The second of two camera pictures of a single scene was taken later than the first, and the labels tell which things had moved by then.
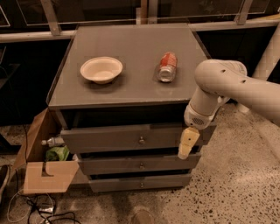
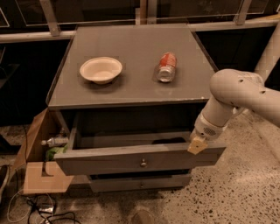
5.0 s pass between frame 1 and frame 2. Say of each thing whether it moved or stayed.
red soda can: stayed
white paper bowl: stayed
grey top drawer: moved
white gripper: moved
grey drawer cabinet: stayed
